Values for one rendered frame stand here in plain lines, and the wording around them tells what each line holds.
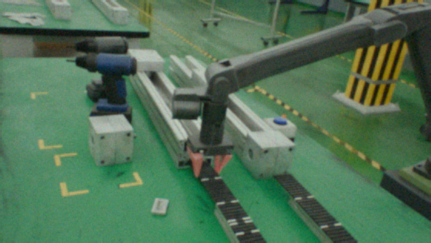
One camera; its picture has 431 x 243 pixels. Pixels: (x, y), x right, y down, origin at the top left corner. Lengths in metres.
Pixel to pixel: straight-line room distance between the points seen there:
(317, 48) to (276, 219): 0.39
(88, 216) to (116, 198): 0.08
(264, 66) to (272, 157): 0.27
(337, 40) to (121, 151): 0.58
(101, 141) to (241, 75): 0.39
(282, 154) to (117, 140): 0.42
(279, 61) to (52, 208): 0.57
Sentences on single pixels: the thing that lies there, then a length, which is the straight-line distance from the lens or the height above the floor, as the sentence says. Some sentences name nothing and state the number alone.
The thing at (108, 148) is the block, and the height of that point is 0.83.
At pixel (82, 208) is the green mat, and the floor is 0.78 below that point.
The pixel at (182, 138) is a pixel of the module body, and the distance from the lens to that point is 1.01.
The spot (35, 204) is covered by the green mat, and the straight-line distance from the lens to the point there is 0.93.
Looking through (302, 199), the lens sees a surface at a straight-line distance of 0.95.
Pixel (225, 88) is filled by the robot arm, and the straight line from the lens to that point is 0.84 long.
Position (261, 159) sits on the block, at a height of 0.84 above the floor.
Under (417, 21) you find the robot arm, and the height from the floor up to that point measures 1.22.
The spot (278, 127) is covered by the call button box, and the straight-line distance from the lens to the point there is 1.22.
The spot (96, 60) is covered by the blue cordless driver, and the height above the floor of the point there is 0.98.
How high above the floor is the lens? 1.32
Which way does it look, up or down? 24 degrees down
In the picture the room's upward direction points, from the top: 7 degrees clockwise
